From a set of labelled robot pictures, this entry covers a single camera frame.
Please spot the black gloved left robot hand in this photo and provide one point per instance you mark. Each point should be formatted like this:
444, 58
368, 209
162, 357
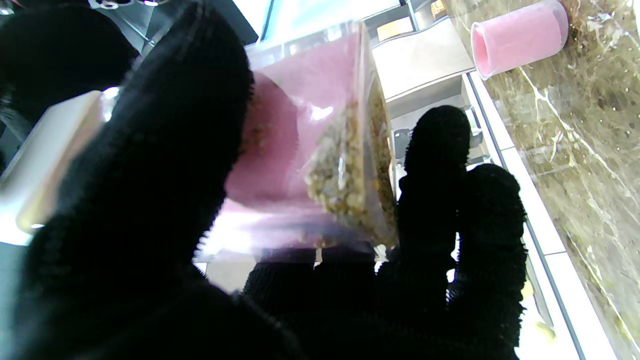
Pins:
135, 210

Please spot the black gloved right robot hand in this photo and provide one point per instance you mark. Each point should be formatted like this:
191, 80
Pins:
60, 55

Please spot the pink jar with white lid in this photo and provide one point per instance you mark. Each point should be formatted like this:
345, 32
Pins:
40, 165

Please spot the pink container with white lid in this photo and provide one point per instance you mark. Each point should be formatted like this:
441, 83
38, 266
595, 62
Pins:
300, 150

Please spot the pink measuring cup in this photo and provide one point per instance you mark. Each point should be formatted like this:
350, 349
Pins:
520, 37

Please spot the open shelf unit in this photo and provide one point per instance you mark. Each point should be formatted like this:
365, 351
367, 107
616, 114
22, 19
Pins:
395, 20

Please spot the yellow lemon piece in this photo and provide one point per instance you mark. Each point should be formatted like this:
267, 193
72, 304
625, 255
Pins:
544, 331

